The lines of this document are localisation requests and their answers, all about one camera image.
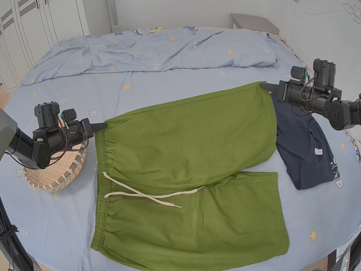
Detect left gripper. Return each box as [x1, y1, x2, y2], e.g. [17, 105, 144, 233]
[64, 118, 93, 147]

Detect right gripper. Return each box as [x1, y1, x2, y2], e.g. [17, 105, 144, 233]
[277, 80, 313, 108]

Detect green shorts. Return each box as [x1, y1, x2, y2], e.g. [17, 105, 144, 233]
[90, 81, 290, 265]

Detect round woven basket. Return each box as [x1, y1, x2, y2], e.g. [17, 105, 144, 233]
[23, 136, 88, 193]

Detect dark blue T-shirt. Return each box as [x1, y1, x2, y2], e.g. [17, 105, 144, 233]
[272, 100, 342, 190]

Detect grey bedside table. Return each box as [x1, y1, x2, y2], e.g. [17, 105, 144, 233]
[230, 13, 279, 34]

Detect pale blue quilt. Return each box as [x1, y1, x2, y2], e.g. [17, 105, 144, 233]
[19, 26, 282, 87]

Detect white wardrobe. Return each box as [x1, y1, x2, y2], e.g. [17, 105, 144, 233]
[0, 0, 88, 91]

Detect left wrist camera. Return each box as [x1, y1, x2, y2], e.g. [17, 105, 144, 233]
[61, 109, 78, 123]

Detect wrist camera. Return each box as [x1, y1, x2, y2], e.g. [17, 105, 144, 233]
[61, 109, 78, 123]
[290, 66, 307, 82]

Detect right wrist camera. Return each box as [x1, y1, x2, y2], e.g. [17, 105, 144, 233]
[290, 66, 307, 82]

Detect black cable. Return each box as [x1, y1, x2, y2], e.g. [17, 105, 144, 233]
[0, 224, 19, 267]

